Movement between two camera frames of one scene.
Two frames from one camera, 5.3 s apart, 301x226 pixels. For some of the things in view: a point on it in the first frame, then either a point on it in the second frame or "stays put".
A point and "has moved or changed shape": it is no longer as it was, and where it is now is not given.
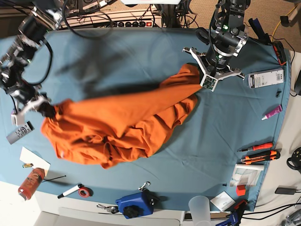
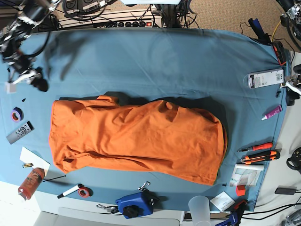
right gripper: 214,65 to 294,83
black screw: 277,93 stays put
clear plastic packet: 246,174 stays put
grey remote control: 24,130 stays put
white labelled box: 262,79 stays put
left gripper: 25,99 to 33,73
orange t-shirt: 102,132 has moved or changed shape
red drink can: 31,183 stays put
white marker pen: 78,186 stays put
